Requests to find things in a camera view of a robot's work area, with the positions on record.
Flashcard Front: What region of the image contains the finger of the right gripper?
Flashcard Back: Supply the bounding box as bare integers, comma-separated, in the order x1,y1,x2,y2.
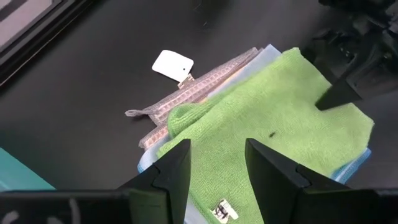
315,77,363,111

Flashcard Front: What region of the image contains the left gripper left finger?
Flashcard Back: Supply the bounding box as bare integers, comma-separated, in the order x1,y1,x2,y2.
0,139,192,224

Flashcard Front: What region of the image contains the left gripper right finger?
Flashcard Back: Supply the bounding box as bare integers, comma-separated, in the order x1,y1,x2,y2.
245,138,398,224

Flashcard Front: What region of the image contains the green microfiber towel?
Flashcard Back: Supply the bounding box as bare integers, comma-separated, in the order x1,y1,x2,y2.
157,47,375,224

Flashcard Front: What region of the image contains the white waffle-weave towel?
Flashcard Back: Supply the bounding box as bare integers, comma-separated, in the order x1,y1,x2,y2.
124,46,265,150

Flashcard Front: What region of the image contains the pale blue teal-edged towel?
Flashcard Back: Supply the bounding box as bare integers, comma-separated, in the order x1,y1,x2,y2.
137,43,373,224

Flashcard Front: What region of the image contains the teal plastic bin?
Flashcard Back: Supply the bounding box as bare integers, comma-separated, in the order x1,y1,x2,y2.
0,147,56,191

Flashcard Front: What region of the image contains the black table frame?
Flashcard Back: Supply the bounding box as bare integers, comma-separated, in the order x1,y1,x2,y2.
0,0,94,86

